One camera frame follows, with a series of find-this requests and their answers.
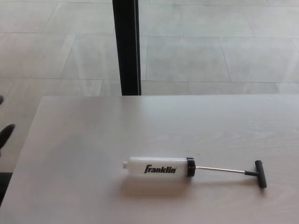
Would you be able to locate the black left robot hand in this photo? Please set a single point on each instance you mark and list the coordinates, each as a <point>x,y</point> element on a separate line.
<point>5,134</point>

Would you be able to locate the black metal post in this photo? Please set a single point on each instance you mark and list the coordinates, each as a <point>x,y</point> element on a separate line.
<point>127,46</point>

